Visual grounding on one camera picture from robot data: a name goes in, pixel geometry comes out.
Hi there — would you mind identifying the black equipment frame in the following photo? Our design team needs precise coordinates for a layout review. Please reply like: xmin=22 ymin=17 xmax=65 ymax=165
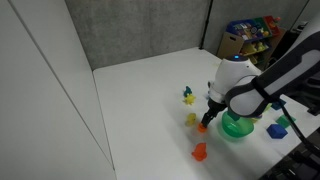
xmin=258 ymin=128 xmax=320 ymax=180

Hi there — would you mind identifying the wooden toy storage shelf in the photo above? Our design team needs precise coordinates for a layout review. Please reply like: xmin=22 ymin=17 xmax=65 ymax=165
xmin=225 ymin=14 xmax=288 ymax=69

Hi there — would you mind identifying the small orange plastic cup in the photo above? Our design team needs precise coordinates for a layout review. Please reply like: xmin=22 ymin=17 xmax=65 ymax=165
xmin=197 ymin=123 xmax=208 ymax=134

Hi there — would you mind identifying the red storage bin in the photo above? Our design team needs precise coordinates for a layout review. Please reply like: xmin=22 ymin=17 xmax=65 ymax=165
xmin=264 ymin=14 xmax=283 ymax=36

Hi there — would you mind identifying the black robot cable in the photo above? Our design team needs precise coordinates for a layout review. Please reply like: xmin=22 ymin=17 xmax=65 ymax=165
xmin=251 ymin=77 xmax=320 ymax=153

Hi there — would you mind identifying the dark navy soft cube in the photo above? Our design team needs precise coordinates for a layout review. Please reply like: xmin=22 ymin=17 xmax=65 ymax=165
xmin=270 ymin=98 xmax=287 ymax=111

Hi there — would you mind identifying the yellow rubber duck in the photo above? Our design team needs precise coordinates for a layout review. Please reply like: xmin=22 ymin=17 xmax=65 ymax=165
xmin=185 ymin=112 xmax=197 ymax=127

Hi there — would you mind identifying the green storage bin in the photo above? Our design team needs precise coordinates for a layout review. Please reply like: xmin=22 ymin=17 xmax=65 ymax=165
xmin=252 ymin=17 xmax=272 ymax=37

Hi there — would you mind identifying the black vertical pole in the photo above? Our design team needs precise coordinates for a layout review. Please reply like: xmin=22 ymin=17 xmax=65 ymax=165
xmin=199 ymin=0 xmax=215 ymax=51

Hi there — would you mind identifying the blue storage bin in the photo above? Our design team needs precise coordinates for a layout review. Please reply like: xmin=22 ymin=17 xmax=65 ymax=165
xmin=227 ymin=19 xmax=260 ymax=42

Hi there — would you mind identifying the yellow star-shaped toy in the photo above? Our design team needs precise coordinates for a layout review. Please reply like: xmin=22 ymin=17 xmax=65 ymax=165
xmin=183 ymin=94 xmax=197 ymax=106

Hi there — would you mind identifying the green plastic bowl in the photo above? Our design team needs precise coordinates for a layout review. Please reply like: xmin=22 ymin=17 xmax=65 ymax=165
xmin=221 ymin=111 xmax=255 ymax=139

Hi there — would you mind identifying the teal rubber animal toy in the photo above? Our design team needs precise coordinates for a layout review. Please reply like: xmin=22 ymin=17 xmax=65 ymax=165
xmin=182 ymin=85 xmax=193 ymax=98

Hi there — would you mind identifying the orange rubber animal toy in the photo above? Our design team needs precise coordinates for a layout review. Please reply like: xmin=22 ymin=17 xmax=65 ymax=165
xmin=191 ymin=142 xmax=208 ymax=163

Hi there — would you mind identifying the royal blue soft cube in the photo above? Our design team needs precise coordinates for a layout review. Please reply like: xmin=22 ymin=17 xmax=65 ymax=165
xmin=266 ymin=123 xmax=289 ymax=140

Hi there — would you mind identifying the yellow storage bin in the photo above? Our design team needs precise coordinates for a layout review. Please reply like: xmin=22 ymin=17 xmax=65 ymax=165
xmin=241 ymin=41 xmax=268 ymax=56

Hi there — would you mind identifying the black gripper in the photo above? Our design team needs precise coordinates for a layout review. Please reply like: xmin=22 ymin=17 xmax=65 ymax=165
xmin=200 ymin=99 xmax=230 ymax=129

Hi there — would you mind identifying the teal green camera mount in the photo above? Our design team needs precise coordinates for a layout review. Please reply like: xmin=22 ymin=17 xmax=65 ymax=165
xmin=227 ymin=109 xmax=241 ymax=122

